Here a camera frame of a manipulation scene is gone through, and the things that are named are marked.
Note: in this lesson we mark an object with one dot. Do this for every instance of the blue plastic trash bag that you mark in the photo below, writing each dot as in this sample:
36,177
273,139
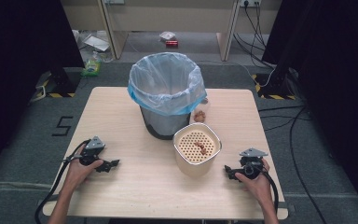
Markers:
166,84

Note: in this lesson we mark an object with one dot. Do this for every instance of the white flat box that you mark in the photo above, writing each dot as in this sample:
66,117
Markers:
97,43

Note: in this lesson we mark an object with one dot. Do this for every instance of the grey trash can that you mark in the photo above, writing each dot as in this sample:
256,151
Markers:
164,124

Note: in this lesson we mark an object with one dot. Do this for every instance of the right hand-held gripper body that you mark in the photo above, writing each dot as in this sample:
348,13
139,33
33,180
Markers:
252,163

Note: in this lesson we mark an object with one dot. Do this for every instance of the brown food scraps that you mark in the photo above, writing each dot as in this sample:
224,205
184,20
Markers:
201,147

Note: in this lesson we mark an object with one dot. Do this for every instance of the person's right hand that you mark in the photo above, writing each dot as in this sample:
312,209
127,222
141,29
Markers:
256,186

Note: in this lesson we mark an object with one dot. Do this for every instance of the person's left hand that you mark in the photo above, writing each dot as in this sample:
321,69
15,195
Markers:
80,171

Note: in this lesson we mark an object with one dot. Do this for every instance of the light wooden desk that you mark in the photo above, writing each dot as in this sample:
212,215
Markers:
167,18

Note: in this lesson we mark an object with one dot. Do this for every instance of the red can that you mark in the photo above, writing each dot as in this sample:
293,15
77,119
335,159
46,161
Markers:
172,44

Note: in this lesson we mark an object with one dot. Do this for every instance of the black stand base with hazard tape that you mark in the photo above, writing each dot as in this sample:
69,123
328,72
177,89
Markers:
60,84
273,85

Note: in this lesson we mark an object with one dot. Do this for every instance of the small brown food piece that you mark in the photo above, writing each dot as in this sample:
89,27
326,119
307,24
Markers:
204,100

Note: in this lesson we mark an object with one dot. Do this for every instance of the white crumpled packet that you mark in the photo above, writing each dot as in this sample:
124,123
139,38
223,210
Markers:
167,35

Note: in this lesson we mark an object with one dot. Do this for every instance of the white wall socket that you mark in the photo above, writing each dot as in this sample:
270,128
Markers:
250,2

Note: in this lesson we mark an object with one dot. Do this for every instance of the black curtain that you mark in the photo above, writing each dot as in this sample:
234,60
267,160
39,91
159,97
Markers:
332,77
18,62

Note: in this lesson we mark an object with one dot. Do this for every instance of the green packet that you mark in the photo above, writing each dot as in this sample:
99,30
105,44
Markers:
91,68

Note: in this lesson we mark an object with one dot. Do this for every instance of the beige container with perforated insert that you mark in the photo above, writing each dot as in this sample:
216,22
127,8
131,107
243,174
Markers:
195,165

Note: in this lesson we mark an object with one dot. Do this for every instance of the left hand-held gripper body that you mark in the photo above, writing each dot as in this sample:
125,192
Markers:
92,149

